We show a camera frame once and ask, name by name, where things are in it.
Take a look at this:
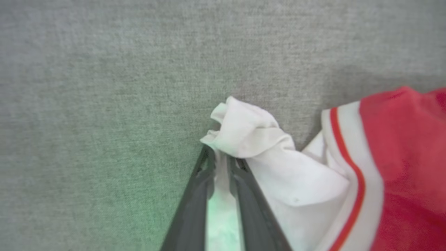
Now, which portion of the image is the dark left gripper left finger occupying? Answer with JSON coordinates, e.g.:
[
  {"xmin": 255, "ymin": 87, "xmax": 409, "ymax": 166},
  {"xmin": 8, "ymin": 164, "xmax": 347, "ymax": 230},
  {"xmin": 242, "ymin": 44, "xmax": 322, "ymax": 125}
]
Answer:
[{"xmin": 160, "ymin": 145, "xmax": 216, "ymax": 251}]

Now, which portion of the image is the grey fabric sofa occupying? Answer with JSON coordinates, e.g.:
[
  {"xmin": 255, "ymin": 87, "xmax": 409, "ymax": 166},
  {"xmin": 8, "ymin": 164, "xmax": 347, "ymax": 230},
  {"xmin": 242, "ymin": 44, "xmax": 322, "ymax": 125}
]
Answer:
[{"xmin": 0, "ymin": 0, "xmax": 446, "ymax": 251}]

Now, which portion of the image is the red white sports jersey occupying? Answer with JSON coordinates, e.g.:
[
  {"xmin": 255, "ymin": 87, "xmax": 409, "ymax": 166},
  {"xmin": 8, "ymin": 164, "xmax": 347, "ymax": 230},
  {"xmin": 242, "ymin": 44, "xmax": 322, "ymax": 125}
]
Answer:
[{"xmin": 200, "ymin": 86, "xmax": 446, "ymax": 251}]

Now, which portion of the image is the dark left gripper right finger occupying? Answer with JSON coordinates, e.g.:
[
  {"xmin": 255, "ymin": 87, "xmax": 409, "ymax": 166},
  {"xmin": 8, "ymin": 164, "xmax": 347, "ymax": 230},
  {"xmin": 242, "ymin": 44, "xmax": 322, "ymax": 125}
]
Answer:
[{"xmin": 226, "ymin": 155, "xmax": 292, "ymax": 251}]

